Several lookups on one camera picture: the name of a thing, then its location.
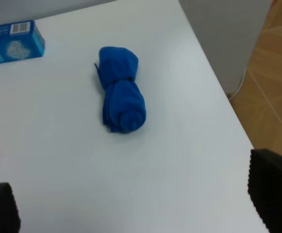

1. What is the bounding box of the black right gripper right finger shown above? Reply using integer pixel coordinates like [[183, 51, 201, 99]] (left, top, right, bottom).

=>
[[248, 149, 282, 233]]

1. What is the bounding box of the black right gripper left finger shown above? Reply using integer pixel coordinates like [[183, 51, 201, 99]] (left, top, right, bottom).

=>
[[0, 183, 21, 233]]

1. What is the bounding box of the rolled blue cloth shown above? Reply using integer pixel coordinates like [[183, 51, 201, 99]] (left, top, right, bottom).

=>
[[95, 47, 146, 133]]

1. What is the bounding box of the blue green toothpaste box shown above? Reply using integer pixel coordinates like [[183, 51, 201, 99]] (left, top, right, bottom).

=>
[[0, 20, 45, 64]]

